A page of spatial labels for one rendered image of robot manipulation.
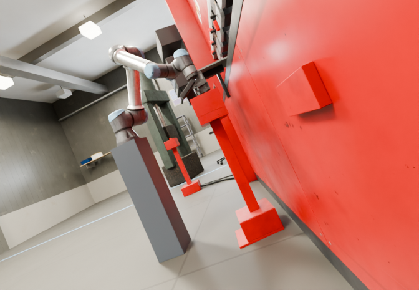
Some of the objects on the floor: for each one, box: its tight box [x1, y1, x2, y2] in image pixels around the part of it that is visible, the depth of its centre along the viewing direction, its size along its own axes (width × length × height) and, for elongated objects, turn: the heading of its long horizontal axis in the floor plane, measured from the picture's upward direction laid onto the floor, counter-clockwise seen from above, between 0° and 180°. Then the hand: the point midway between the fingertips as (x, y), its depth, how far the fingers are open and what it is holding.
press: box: [140, 72, 204, 187], centre depth 475 cm, size 69×88×265 cm
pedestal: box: [164, 138, 201, 197], centre depth 309 cm, size 20×25×83 cm
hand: (206, 109), depth 119 cm, fingers closed
